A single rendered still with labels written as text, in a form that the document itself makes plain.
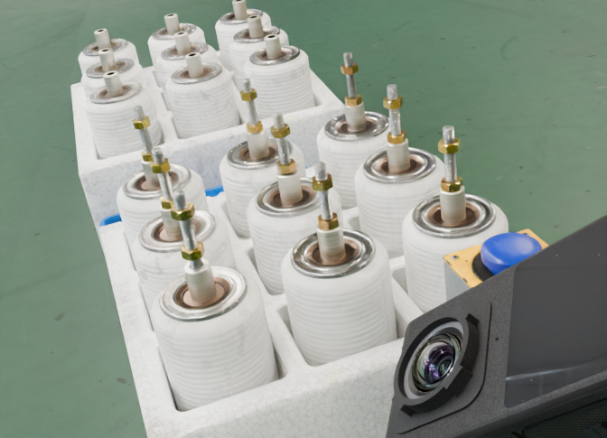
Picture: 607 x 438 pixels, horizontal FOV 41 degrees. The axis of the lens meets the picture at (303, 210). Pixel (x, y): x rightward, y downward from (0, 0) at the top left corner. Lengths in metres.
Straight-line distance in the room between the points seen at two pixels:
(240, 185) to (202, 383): 0.27
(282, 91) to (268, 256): 0.43
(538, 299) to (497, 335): 0.01
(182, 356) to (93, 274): 0.60
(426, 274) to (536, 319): 0.56
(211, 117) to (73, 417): 0.45
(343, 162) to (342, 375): 0.30
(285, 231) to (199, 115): 0.43
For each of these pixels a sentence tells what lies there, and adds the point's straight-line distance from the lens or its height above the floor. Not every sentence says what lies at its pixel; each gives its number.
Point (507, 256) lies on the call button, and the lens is 0.56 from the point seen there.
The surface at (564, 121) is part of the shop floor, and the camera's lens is 1.52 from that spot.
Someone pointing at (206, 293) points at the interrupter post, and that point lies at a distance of 0.69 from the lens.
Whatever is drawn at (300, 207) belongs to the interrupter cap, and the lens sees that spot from 0.79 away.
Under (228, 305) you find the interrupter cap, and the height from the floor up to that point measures 0.26.
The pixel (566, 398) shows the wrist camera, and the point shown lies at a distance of 0.17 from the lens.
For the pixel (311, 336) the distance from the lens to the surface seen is 0.72.
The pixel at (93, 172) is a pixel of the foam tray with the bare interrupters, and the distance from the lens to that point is 1.16.
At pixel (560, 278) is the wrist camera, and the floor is 0.53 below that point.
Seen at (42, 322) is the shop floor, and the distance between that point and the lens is 1.20.
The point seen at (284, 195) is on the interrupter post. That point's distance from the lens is 0.80.
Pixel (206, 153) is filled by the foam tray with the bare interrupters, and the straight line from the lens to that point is 1.17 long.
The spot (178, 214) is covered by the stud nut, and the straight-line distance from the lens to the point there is 0.65.
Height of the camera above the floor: 0.64
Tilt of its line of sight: 29 degrees down
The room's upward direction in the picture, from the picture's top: 10 degrees counter-clockwise
